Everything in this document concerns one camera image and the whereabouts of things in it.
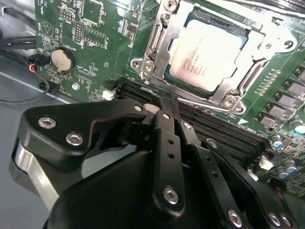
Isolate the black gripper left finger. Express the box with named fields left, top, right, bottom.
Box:
left=9, top=92, right=187, bottom=215

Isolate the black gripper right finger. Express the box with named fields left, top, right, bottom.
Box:
left=168, top=93, right=297, bottom=229

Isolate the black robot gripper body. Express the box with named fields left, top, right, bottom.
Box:
left=42, top=150, right=223, bottom=229

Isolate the thin wire locking lever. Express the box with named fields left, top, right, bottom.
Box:
left=140, top=86, right=240, bottom=113

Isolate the silver square CPU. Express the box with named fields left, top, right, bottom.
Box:
left=166, top=11, right=252, bottom=94

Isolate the metal socket cover frame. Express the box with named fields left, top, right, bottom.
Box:
left=152, top=0, right=300, bottom=101

